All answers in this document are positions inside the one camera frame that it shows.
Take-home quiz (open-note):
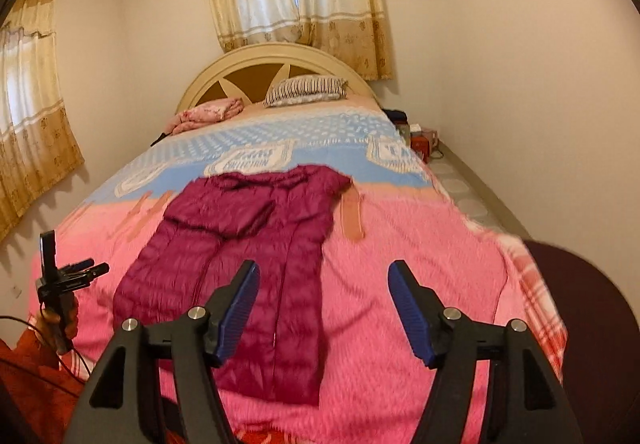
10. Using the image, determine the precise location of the cream wooden headboard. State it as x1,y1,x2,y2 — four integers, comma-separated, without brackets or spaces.
176,42,378,112

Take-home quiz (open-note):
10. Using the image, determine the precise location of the blue pink patterned bed blanket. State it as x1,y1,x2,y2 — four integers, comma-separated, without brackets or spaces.
55,96,568,443

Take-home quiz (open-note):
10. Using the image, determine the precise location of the magenta puffer jacket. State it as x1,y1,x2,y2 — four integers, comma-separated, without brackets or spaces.
113,165,352,405

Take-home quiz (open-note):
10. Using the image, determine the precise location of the red sleeve forearm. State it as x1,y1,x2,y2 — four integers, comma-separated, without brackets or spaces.
1,329,85,443

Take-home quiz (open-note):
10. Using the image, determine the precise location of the black cable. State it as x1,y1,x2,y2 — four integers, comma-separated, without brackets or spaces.
0,314,94,400

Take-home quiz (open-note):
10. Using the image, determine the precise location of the dark round footboard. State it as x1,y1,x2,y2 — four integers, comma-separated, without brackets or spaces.
524,239,639,443

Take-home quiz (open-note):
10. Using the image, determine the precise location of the red box beside bed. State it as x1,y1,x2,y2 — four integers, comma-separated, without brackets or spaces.
410,134,431,164

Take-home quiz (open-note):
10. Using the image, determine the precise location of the striped pillow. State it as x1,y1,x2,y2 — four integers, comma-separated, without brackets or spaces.
264,75,347,108

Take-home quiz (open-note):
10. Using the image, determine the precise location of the folded pink floral cloth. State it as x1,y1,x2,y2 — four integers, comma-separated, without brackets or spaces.
163,98,244,135

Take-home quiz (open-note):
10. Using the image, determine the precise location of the beige side window curtain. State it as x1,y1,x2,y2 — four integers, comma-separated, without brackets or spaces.
1,0,85,237

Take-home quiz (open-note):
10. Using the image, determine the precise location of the left hand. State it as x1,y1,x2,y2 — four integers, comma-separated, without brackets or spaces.
36,298,78,344

